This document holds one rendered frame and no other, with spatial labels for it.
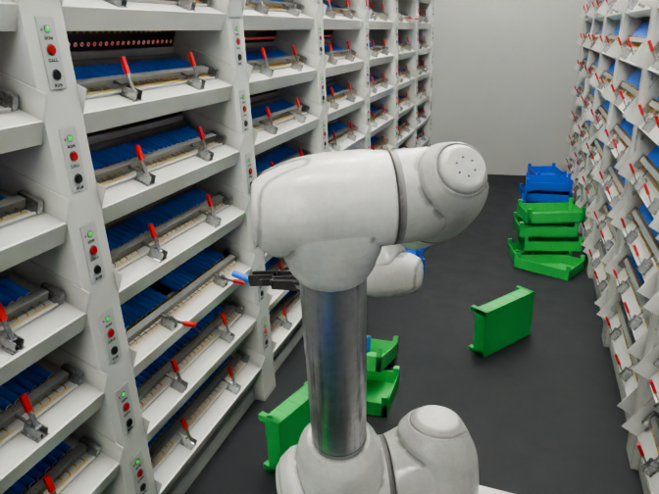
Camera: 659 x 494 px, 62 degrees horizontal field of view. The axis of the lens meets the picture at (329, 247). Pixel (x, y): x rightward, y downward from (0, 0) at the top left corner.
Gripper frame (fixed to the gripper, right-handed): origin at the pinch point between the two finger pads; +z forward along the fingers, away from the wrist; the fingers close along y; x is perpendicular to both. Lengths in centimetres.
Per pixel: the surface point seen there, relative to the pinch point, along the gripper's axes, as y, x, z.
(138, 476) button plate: 36, 35, 24
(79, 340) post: 39.9, -3.7, 22.7
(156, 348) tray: 21.5, 8.7, 20.9
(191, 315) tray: 4.7, 8.2, 21.6
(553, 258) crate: -186, 70, -71
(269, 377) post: -35, 54, 27
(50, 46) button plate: 36, -60, 11
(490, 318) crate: -82, 53, -47
